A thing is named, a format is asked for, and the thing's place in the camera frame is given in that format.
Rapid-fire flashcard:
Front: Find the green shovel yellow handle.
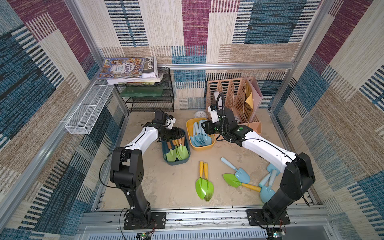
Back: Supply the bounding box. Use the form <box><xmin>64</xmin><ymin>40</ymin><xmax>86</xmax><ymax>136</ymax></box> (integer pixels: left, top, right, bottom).
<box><xmin>223</xmin><ymin>174</ymin><xmax>261</xmax><ymax>193</ymax></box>
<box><xmin>195</xmin><ymin>161</ymin><xmax>208</xmax><ymax>200</ymax></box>
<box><xmin>203</xmin><ymin>163</ymin><xmax>214</xmax><ymax>202</ymax></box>

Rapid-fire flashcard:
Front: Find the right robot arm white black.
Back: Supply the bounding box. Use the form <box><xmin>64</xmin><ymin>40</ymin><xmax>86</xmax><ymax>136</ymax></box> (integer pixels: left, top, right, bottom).
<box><xmin>202</xmin><ymin>105</ymin><xmax>316</xmax><ymax>225</ymax></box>

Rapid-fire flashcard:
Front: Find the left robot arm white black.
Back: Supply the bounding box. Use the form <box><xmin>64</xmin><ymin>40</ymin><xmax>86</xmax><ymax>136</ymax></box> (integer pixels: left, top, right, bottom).
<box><xmin>110</xmin><ymin>110</ymin><xmax>182</xmax><ymax>230</ymax></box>

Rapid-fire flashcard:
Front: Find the dark teal storage tray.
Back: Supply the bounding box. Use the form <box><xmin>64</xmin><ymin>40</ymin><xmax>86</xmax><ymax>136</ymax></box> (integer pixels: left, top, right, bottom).
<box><xmin>161</xmin><ymin>129</ymin><xmax>191</xmax><ymax>166</ymax></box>

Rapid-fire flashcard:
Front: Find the yellow storage tray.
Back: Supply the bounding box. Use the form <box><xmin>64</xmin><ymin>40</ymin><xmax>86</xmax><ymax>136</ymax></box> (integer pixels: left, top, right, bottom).
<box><xmin>186</xmin><ymin>118</ymin><xmax>216</xmax><ymax>151</ymax></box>

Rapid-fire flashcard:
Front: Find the white alarm clock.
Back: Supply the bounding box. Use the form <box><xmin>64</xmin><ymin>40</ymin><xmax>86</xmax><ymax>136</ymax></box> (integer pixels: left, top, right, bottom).
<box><xmin>194</xmin><ymin>111</ymin><xmax>208</xmax><ymax>119</ymax></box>

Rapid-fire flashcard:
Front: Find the pink desk file organizer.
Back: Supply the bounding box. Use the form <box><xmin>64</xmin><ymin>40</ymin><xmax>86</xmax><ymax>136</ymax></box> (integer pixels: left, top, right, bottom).
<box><xmin>206</xmin><ymin>78</ymin><xmax>262</xmax><ymax>134</ymax></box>

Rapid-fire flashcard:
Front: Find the pink folder with yellow paper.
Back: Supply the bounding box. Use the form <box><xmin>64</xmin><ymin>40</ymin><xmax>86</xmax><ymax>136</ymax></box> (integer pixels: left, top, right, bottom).
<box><xmin>244</xmin><ymin>77</ymin><xmax>263</xmax><ymax>122</ymax></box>

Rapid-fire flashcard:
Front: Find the green tray on shelf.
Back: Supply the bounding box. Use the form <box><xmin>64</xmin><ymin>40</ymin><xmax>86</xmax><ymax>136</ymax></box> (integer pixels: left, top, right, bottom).
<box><xmin>120</xmin><ymin>87</ymin><xmax>163</xmax><ymax>98</ymax></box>

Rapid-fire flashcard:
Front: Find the stack of white books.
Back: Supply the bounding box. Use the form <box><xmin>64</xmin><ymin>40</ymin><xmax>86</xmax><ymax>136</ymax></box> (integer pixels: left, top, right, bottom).
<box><xmin>102</xmin><ymin>57</ymin><xmax>164</xmax><ymax>85</ymax></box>

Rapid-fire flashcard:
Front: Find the colorful picture book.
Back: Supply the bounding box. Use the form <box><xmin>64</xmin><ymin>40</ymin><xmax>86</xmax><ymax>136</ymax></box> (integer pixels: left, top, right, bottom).
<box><xmin>97</xmin><ymin>58</ymin><xmax>146</xmax><ymax>80</ymax></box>

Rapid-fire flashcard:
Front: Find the black wire shelf rack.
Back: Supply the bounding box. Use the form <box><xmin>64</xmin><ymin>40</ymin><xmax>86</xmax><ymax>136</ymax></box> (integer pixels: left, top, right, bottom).
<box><xmin>115</xmin><ymin>68</ymin><xmax>175</xmax><ymax>113</ymax></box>

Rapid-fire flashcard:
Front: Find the white wire mesh basket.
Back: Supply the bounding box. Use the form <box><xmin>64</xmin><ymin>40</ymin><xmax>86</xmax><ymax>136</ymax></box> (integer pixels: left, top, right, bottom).
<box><xmin>65</xmin><ymin>82</ymin><xmax>114</xmax><ymax>135</ymax></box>

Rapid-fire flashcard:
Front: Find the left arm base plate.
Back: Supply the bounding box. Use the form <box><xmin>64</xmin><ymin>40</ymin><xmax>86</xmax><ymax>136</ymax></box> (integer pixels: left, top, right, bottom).
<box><xmin>123</xmin><ymin>211</ymin><xmax>167</xmax><ymax>230</ymax></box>

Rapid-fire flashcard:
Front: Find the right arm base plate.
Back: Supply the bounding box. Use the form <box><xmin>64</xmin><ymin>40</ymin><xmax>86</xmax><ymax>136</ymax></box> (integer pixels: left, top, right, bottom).
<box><xmin>246</xmin><ymin>209</ymin><xmax>291</xmax><ymax>227</ymax></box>

